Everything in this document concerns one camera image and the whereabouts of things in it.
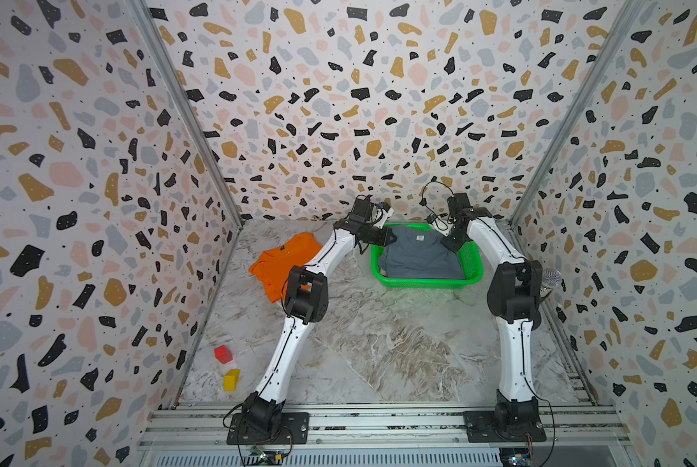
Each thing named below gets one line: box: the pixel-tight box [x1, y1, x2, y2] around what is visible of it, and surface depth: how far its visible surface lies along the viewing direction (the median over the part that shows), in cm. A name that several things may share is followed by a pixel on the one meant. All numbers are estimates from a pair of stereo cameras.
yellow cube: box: [223, 368, 242, 393], surface depth 83 cm
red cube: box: [213, 344, 233, 364], surface depth 86 cm
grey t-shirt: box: [377, 225, 466, 280], surface depth 105 cm
